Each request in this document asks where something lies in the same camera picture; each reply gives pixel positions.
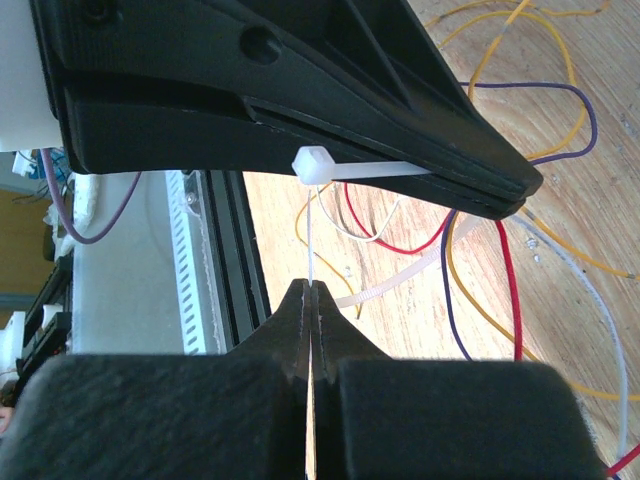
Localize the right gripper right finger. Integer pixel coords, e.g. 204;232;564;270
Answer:
310;281;605;479

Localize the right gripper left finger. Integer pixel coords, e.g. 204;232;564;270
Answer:
1;280;311;479

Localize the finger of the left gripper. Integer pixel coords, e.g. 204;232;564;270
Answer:
59;84;525;219
31;1;542;198

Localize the white zip tie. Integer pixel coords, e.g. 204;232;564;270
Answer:
290;145;481;311

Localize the yellow wire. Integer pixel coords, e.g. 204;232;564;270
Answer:
294;0;640;404

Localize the purple wire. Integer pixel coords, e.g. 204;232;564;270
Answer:
439;80;640;480

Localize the red wire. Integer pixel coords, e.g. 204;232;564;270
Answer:
343;182;640;476

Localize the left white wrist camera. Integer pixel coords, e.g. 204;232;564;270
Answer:
0;0;63;152

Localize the light blue slotted cable duct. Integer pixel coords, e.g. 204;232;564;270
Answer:
165;170;207;356

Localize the white wire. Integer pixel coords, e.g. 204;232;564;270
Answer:
314;184;629;461

